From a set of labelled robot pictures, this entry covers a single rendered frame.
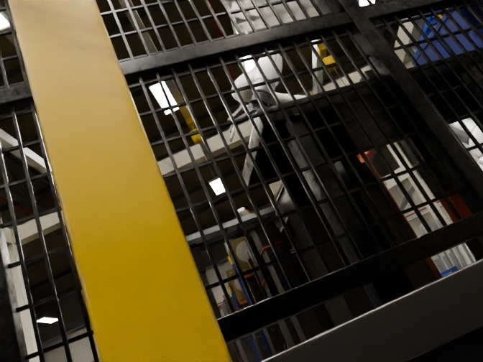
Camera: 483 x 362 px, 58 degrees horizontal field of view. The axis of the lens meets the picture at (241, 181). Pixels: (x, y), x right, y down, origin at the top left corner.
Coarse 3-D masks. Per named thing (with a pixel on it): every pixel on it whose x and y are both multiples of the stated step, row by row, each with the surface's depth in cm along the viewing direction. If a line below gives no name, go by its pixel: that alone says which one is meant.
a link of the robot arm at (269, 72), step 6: (276, 54) 174; (264, 60) 172; (276, 60) 173; (264, 66) 171; (270, 66) 170; (252, 72) 175; (258, 72) 171; (264, 72) 170; (270, 72) 170; (252, 78) 175; (258, 78) 170; (270, 78) 170; (276, 84) 173
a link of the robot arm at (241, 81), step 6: (240, 78) 183; (240, 84) 183; (246, 84) 180; (246, 90) 182; (234, 96) 190; (246, 96) 185; (282, 96) 191; (288, 96) 191; (300, 96) 191; (306, 96) 191; (270, 102) 192; (282, 102) 192
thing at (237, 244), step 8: (240, 240) 116; (232, 248) 115; (240, 248) 115; (240, 256) 114; (232, 264) 115; (240, 264) 113; (248, 264) 113; (240, 280) 113; (248, 280) 112; (256, 280) 112; (256, 288) 111; (256, 296) 110; (248, 304) 112; (264, 328) 107; (272, 328) 106; (264, 336) 105; (272, 336) 105; (280, 336) 106; (264, 344) 107; (272, 344) 104; (280, 344) 105; (272, 352) 107
